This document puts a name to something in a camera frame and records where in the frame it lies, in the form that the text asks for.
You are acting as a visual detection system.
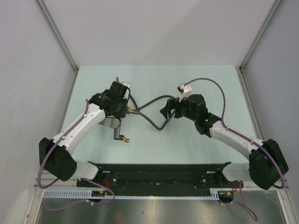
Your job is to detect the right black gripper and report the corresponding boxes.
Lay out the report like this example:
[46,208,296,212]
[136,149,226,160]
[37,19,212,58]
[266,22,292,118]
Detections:
[160,93,198,122]

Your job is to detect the dark grey flexible hose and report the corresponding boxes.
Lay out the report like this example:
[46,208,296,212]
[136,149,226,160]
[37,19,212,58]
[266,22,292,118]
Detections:
[126,94,177,132]

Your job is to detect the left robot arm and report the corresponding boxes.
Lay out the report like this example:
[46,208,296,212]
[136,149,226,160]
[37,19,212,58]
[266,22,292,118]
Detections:
[39,80,130,187]

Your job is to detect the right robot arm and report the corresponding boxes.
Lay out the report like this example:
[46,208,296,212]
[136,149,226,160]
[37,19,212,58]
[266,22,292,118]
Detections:
[160,94,289,190]

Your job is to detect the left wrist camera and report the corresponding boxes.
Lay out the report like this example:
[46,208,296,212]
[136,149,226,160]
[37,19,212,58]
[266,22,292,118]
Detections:
[121,82,131,100]

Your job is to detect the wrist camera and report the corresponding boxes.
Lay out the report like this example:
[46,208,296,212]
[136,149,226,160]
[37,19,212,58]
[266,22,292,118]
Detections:
[121,82,131,100]
[177,84,192,102]

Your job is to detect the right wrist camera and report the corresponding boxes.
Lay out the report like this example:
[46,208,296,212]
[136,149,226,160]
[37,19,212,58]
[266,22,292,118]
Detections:
[177,84,192,102]

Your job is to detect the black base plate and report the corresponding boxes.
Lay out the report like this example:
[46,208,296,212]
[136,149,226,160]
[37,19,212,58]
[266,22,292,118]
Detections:
[77,163,240,195]

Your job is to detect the slotted cable duct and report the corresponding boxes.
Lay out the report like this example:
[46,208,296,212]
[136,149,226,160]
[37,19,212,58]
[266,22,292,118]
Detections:
[43,189,235,200]

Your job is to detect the aluminium frame rail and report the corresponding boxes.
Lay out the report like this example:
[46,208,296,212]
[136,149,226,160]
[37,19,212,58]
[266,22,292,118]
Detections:
[35,178,59,189]

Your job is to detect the left aluminium corner post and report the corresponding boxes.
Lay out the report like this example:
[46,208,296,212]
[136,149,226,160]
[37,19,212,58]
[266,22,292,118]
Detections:
[35,0,79,75]

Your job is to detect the aluminium corner post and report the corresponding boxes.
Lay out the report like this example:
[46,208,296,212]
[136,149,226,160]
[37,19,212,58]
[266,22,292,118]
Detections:
[238,0,285,73]
[35,0,79,75]

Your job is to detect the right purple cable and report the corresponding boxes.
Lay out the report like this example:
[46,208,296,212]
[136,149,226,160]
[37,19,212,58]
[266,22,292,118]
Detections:
[184,78,287,222]

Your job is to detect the right aluminium corner post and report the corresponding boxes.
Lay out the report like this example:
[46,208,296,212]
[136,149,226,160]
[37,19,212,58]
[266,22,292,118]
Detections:
[238,0,285,73]

